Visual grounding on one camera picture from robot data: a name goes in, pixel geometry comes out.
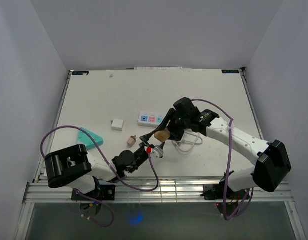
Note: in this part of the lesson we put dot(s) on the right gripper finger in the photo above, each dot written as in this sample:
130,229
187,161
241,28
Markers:
176,135
170,114

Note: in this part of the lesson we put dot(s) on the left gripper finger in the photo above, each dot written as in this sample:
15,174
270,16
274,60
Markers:
161,150
145,140

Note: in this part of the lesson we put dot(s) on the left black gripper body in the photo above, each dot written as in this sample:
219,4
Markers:
140,155

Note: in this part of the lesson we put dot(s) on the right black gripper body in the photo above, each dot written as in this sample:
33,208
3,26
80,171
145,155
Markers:
177,122

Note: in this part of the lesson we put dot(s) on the beige cube socket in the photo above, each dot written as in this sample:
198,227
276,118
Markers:
162,135

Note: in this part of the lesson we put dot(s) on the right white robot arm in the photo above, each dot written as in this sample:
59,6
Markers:
270,160

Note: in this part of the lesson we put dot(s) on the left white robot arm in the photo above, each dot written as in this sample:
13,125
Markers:
68,165

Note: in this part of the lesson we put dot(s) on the pink small plug adapter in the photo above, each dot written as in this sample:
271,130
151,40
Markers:
131,141

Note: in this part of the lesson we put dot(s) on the white colourful power strip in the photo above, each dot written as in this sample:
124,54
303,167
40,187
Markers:
150,119

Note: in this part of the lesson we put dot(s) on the white square charger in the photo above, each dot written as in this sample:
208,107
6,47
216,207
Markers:
117,124

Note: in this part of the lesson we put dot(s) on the right blue corner label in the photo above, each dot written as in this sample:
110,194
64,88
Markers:
230,71

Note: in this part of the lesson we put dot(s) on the blue corner label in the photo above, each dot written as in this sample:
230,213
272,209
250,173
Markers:
230,71
80,73

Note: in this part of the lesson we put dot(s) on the teal triangular socket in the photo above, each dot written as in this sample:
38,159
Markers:
88,138

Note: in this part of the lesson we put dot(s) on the left blue corner label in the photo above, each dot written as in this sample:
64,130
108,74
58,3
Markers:
80,73

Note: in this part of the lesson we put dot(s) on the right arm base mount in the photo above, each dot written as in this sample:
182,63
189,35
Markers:
215,192

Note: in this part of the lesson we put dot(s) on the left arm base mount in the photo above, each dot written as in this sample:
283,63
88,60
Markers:
92,207

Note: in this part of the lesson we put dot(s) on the aluminium rail frame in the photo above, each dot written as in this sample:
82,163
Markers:
168,191

